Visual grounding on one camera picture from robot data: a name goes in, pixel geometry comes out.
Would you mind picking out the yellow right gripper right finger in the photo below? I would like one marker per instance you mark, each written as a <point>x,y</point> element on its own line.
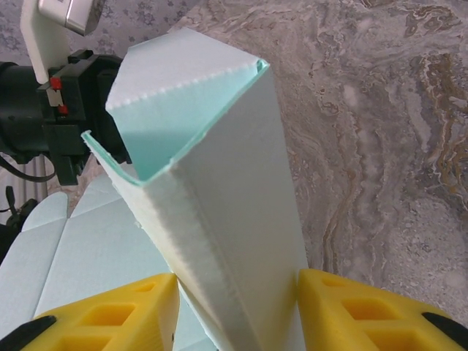
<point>321,311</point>

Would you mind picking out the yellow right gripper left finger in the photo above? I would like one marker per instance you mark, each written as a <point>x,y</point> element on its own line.
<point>153,311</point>

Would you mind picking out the mint green paper box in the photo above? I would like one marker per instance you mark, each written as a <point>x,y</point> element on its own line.
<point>234,183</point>

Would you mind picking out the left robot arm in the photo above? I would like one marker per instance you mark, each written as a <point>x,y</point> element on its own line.
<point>16,215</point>

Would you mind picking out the wide aluminium base rail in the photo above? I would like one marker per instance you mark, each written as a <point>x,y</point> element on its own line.
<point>36,186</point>

